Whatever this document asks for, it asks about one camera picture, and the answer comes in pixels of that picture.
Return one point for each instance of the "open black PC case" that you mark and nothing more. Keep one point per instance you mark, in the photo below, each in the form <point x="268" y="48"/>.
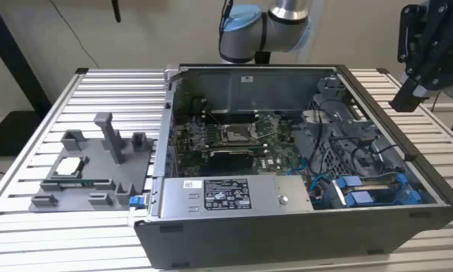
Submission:
<point x="249" y="241"/>

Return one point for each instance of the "black antenna rod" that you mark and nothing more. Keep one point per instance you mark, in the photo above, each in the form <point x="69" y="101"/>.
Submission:
<point x="116" y="11"/>

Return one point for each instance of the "green RAM stick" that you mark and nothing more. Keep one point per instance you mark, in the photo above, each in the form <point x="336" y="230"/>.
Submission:
<point x="84" y="184"/>

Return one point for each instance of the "black RAM slot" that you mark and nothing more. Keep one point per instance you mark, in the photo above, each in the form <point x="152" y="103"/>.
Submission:
<point x="237" y="146"/>
<point x="230" y="115"/>
<point x="230" y="111"/>

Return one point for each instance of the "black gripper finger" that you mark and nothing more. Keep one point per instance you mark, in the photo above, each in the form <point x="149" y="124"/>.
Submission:
<point x="404" y="99"/>
<point x="444" y="65"/>

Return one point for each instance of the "perforated metal drive cage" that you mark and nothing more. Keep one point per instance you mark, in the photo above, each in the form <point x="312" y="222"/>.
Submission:
<point x="346" y="124"/>

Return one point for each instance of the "black table corner cap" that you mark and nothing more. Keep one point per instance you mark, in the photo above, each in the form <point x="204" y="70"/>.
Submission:
<point x="381" y="70"/>
<point x="82" y="71"/>

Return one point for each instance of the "grey parts rack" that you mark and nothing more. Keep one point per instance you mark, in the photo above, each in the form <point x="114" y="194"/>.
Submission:
<point x="97" y="170"/>

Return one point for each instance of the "CPU socket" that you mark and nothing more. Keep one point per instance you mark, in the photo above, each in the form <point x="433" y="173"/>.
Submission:
<point x="236" y="133"/>

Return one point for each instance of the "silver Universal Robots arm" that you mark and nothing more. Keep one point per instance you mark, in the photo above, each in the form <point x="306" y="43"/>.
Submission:
<point x="241" y="42"/>

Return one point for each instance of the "silver power supply with label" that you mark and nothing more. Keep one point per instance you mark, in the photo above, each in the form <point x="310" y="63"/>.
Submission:
<point x="265" y="195"/>

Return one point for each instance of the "black stand with base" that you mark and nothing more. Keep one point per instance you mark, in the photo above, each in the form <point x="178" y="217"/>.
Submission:
<point x="10" y="56"/>

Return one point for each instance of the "blue plastic latch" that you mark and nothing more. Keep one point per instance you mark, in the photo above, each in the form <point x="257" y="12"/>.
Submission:
<point x="136" y="201"/>

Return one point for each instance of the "green motherboard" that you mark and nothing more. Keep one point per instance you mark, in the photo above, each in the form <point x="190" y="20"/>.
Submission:
<point x="277" y="158"/>

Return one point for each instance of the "black graphics card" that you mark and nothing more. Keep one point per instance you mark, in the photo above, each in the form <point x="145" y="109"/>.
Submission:
<point x="230" y="160"/>

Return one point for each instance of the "hard disk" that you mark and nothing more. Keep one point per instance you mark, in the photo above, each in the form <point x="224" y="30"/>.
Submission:
<point x="360" y="197"/>

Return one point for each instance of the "silver CPU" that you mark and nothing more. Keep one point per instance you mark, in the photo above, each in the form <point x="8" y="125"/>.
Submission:
<point x="69" y="167"/>

